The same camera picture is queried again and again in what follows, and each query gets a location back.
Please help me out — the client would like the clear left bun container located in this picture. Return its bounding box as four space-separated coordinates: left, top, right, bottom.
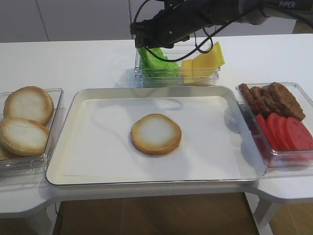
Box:
0 88 65 178

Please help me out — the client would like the front bun half in container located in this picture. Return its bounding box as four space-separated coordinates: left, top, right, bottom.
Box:
0 117 49 157

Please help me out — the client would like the clear lettuce cheese container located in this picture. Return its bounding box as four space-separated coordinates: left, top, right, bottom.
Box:
134 52 221 87

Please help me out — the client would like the small yellow cheese slice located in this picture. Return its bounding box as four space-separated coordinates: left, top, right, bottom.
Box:
181 59 193 70

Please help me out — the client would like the large yellow cheese slice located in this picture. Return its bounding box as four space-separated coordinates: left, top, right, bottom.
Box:
192 42 225 77

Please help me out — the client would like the green lettuce in container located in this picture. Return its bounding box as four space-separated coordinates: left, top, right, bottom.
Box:
137 47 179 78

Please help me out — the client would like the bun half in container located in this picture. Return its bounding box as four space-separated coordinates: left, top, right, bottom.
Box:
0 117 49 157
3 86 54 125

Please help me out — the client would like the bun half on tray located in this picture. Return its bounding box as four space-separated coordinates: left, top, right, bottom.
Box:
131 114 182 155

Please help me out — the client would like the upper bun half in container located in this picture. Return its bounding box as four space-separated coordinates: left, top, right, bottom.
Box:
3 86 54 125

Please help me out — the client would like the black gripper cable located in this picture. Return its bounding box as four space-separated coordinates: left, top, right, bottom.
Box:
132 0 313 62

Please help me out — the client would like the leftmost brown meat patty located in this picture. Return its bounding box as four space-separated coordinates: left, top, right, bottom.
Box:
239 83 261 116

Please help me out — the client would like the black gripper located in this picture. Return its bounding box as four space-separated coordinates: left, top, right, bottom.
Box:
130 0 213 48

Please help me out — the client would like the front red tomato slice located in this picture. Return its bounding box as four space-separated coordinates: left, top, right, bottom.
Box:
284 117 313 150

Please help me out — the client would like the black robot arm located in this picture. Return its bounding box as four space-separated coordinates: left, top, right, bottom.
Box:
130 0 313 48

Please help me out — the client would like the white parchment paper sheet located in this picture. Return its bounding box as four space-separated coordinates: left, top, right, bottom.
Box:
60 96 241 183

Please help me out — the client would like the black cable under table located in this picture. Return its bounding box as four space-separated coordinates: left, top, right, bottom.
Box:
54 202 62 235

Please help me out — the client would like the front large brown meat patty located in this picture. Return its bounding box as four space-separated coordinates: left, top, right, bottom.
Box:
269 82 306 121

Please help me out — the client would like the middle red tomato slice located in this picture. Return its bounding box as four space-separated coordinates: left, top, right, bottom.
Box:
266 113 291 151

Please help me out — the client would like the clear right patty tomato container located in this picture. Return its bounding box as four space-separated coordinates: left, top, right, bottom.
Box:
236 82 313 167

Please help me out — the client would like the red tomato slice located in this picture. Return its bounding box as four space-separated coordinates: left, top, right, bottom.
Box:
284 117 313 150
266 113 291 151
256 114 278 150

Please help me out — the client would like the white metal baking tray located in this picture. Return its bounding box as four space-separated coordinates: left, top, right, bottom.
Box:
46 86 266 186

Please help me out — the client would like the rear red tomato slice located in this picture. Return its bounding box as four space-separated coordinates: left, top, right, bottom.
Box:
256 114 278 150

